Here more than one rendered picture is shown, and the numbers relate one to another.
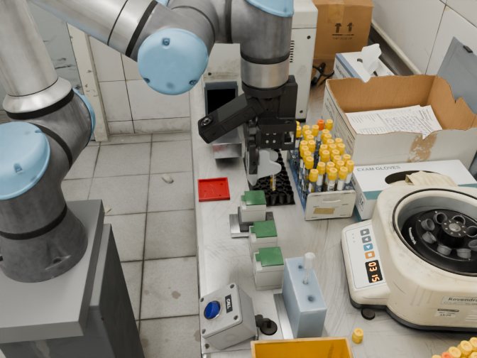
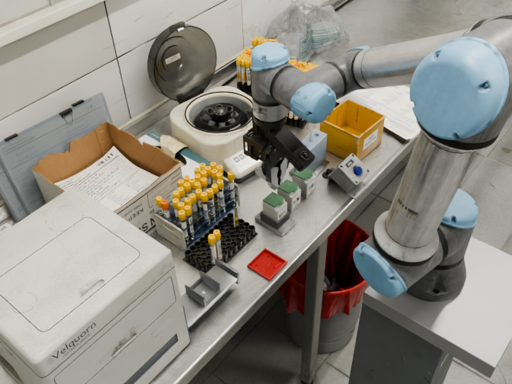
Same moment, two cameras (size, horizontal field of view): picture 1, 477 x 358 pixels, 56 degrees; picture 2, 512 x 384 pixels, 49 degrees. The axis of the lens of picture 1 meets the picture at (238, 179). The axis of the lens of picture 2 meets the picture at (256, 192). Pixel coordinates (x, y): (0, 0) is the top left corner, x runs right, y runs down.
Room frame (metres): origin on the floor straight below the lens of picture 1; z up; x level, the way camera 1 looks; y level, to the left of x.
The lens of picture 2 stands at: (1.34, 0.65, 1.89)
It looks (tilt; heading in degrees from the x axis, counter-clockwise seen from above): 43 degrees down; 227
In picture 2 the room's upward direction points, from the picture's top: 2 degrees counter-clockwise
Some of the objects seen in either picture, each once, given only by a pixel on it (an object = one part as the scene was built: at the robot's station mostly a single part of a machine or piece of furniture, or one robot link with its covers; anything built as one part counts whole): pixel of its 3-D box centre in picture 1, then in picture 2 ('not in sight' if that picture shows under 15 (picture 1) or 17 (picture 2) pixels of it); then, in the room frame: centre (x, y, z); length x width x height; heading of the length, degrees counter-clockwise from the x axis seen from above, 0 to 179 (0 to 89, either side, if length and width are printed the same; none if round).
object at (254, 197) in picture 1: (253, 197); (274, 200); (0.64, -0.03, 0.95); 0.05 x 0.04 x 0.01; 95
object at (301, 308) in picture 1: (302, 302); (310, 155); (0.43, -0.10, 0.92); 0.10 x 0.07 x 0.10; 8
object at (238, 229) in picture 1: (252, 220); (274, 217); (0.64, -0.03, 0.89); 0.09 x 0.05 x 0.04; 95
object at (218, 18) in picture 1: (194, 19); (309, 92); (0.64, 0.06, 1.30); 0.11 x 0.11 x 0.08; 84
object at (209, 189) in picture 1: (213, 189); (267, 264); (0.75, 0.06, 0.88); 0.07 x 0.07 x 0.01; 6
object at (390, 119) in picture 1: (393, 128); (111, 186); (0.89, -0.36, 0.95); 0.29 x 0.25 x 0.15; 96
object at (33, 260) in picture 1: (37, 229); (433, 258); (0.55, 0.35, 0.97); 0.15 x 0.15 x 0.10
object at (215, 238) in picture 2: (268, 160); (219, 231); (0.79, -0.07, 0.93); 0.17 x 0.09 x 0.11; 7
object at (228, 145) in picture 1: (223, 124); (196, 298); (0.95, 0.04, 0.92); 0.21 x 0.07 x 0.05; 6
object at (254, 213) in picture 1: (253, 210); (274, 209); (0.64, -0.03, 0.92); 0.05 x 0.04 x 0.06; 95
